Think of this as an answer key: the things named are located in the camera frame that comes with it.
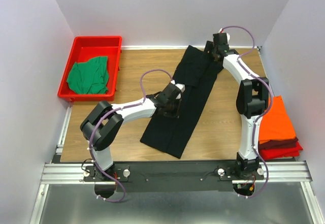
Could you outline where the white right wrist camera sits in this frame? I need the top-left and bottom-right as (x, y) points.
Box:
(219, 29), (231, 42)

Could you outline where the aluminium frame rail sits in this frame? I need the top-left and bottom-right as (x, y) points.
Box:
(41, 162), (312, 184)

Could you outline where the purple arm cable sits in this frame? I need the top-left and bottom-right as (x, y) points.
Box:
(219, 25), (275, 199)
(87, 69), (176, 202)

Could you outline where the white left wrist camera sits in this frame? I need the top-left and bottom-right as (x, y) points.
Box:
(170, 80), (185, 100)

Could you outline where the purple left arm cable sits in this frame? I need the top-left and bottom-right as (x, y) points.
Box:
(87, 69), (176, 202)

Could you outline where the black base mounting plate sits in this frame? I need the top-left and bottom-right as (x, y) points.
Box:
(83, 160), (257, 196)

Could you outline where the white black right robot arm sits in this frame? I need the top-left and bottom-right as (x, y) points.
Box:
(205, 31), (269, 179)

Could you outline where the orange folded t shirt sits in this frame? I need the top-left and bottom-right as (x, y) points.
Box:
(258, 96), (296, 144)

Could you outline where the black t shirt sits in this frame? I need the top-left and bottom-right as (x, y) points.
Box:
(140, 45), (223, 158)

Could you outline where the red plastic bin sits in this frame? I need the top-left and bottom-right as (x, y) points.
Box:
(57, 36), (122, 102)

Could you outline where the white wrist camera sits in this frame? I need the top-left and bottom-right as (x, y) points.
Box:
(170, 80), (185, 100)
(219, 29), (231, 42)

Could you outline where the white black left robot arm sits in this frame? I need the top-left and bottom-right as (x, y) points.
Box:
(80, 80), (185, 181)

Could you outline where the green crumpled t shirt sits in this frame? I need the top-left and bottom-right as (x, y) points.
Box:
(67, 56), (109, 94)

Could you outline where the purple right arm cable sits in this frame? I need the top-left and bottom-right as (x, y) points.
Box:
(219, 25), (275, 199)

